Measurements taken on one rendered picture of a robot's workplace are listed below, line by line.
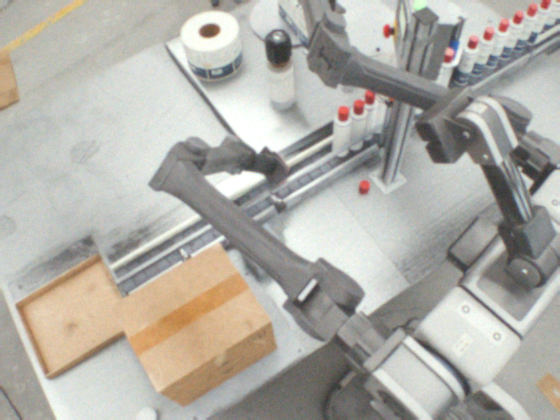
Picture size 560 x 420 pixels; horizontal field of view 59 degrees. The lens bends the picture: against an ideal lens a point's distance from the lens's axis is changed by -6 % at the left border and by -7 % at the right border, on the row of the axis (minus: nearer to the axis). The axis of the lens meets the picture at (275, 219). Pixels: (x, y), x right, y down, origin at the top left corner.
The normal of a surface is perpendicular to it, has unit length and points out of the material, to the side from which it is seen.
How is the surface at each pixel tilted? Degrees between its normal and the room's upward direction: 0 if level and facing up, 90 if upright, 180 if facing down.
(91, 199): 0
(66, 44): 0
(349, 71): 67
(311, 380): 0
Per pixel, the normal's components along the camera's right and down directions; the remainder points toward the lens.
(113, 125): -0.05, -0.46
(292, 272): -0.30, 0.08
